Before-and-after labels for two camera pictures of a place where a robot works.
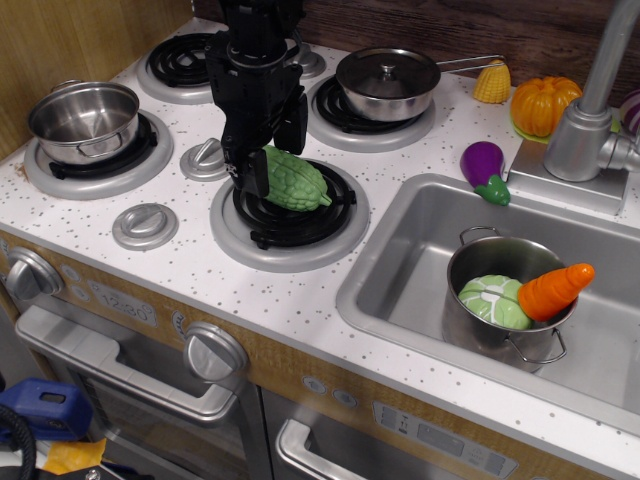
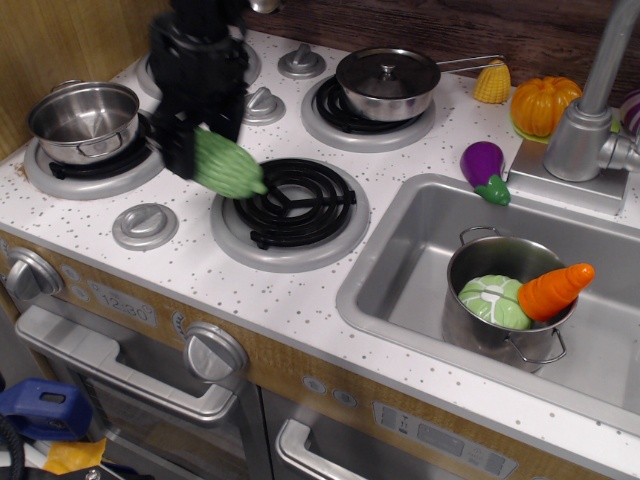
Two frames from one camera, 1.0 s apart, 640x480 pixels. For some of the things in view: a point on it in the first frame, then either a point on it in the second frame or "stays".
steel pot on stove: [83, 122] stays
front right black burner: [254, 233] stays
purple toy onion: [630, 111] stays
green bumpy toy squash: [294, 183] → [226, 167]
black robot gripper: [254, 85] → [199, 58]
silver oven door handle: [96, 357] stays
